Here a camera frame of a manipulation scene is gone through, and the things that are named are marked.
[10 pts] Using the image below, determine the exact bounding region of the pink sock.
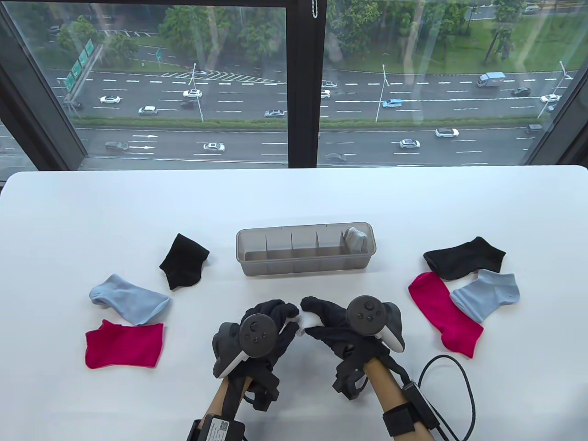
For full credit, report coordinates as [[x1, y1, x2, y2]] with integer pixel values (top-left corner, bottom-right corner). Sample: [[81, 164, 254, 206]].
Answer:
[[85, 320, 164, 369], [408, 272, 485, 359]]

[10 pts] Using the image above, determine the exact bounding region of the person's left forearm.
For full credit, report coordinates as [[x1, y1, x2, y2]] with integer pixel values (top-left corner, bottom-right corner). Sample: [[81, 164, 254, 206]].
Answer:
[[209, 377, 251, 418]]

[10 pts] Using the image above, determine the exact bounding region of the grey plastic divided organizer box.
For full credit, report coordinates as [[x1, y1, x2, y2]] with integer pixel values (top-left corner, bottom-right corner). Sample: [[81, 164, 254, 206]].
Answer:
[[236, 222, 377, 277]]

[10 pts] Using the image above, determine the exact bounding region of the black cable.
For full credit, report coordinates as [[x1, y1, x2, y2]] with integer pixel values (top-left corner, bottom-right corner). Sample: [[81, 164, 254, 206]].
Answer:
[[419, 355, 476, 441]]

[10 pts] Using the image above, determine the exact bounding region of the black sock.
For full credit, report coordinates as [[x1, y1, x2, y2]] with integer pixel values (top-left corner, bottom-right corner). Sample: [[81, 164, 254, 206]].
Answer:
[[423, 237, 507, 282], [159, 233, 210, 290]]

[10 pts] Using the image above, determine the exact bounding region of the person's right hand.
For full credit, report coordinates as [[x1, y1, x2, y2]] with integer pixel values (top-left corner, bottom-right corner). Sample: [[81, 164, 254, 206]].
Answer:
[[301, 296, 392, 369]]

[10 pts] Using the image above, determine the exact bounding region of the black labelled sensor box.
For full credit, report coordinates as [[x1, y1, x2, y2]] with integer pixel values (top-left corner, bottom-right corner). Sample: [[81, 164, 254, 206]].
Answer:
[[402, 381, 441, 430], [201, 413, 244, 441]]

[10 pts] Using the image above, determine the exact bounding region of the light blue sock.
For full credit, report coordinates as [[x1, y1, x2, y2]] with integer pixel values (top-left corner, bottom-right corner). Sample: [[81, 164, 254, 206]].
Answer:
[[89, 274, 171, 327], [449, 269, 520, 323]]

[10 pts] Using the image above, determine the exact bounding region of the person's left hand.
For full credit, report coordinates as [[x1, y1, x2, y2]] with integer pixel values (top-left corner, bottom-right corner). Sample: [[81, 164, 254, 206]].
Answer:
[[230, 300, 298, 392]]

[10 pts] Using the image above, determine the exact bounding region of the person's right forearm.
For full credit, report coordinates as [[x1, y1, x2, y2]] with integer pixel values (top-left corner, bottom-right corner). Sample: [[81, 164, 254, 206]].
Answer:
[[367, 358, 435, 441]]

